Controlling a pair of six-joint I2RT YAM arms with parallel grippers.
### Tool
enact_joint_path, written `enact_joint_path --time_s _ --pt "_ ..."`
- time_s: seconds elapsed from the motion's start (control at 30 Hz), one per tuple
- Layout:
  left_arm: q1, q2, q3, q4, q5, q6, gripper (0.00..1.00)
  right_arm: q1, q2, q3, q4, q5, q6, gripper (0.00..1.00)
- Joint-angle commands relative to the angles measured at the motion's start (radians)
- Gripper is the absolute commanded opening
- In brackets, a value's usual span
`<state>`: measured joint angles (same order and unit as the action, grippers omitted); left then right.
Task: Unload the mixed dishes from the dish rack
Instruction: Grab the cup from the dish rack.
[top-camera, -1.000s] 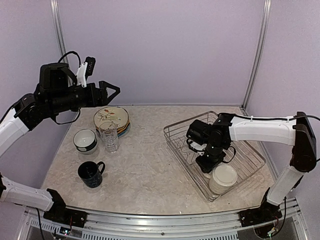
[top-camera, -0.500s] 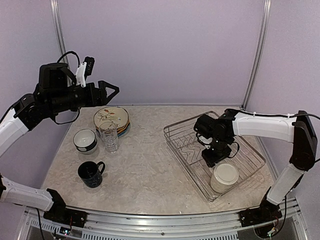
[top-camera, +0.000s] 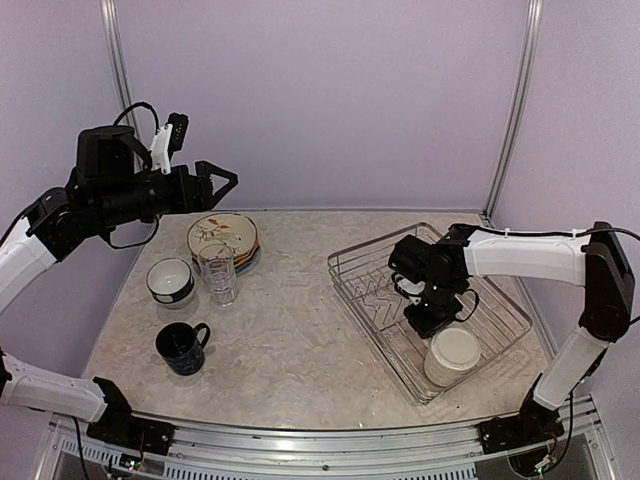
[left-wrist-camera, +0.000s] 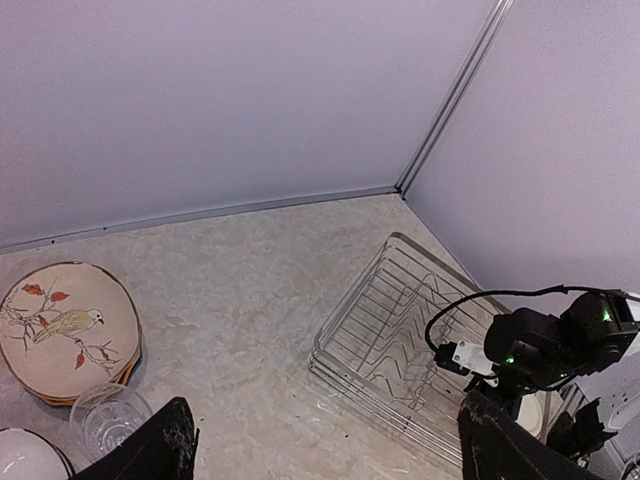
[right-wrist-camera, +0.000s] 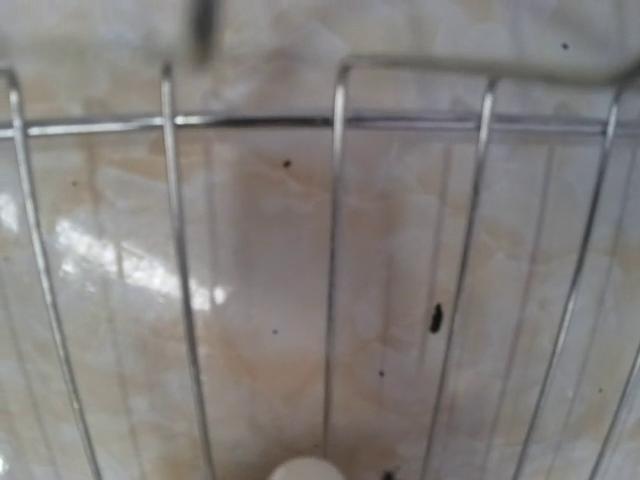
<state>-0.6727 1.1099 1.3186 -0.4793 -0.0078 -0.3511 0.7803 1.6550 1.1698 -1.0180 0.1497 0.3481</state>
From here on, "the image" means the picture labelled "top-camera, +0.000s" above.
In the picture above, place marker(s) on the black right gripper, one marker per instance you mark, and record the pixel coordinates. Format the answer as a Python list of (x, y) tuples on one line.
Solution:
[(427, 327)]

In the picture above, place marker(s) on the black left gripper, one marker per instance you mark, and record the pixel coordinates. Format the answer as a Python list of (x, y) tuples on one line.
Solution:
[(199, 196)]

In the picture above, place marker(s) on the white ribbed mug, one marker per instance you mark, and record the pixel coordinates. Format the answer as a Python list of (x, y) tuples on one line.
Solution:
[(451, 355)]

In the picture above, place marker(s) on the cream bird pattern plate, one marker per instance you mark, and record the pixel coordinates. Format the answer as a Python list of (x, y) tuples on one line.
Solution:
[(237, 231)]

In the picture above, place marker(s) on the clear glass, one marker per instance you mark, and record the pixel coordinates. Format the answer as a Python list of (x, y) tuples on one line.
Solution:
[(221, 283), (217, 253)]

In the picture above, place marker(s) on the yellow polka dot plate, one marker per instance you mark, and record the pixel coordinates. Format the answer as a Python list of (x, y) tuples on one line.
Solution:
[(194, 253), (240, 261)]

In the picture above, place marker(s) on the blue polka dot plate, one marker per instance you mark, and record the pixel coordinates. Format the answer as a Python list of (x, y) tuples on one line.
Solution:
[(249, 264)]

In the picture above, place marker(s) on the teal and white bowl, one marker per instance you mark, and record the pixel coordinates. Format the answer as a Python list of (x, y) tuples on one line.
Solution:
[(171, 276)]

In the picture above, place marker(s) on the pale green ribbed bowl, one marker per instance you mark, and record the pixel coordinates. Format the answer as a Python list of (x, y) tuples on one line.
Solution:
[(168, 302)]

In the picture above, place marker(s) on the dark blue cup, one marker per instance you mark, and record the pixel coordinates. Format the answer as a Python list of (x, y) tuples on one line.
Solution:
[(182, 346)]

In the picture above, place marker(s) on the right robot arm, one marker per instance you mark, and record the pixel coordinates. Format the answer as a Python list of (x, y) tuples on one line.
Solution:
[(433, 276)]

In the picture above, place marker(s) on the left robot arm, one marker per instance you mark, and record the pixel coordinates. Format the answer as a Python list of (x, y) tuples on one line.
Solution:
[(116, 181)]

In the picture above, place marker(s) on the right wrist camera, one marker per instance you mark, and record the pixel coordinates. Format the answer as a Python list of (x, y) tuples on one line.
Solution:
[(413, 292)]

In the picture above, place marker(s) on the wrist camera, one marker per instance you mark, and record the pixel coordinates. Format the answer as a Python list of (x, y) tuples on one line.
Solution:
[(168, 139), (413, 292)]

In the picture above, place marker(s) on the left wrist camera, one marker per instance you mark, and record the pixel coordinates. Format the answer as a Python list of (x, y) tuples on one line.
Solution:
[(168, 139)]

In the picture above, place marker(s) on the metal wire dish rack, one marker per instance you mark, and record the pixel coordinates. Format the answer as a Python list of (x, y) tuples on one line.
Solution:
[(401, 326)]

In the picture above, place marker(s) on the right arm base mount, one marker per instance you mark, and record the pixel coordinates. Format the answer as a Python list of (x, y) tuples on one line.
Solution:
[(507, 433)]

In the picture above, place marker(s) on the left aluminium frame post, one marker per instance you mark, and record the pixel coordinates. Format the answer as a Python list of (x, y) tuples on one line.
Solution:
[(115, 51)]

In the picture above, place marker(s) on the aluminium frame post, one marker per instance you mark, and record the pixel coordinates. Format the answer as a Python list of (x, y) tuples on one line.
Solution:
[(115, 51), (517, 107)]

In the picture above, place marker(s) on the front aluminium frame rail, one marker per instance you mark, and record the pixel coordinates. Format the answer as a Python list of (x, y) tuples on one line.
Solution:
[(200, 450)]

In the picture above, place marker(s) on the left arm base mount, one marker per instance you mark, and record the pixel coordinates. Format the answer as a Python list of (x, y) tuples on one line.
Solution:
[(121, 428)]

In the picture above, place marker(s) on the right aluminium frame post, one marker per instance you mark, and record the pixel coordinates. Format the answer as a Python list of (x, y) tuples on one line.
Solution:
[(517, 107)]

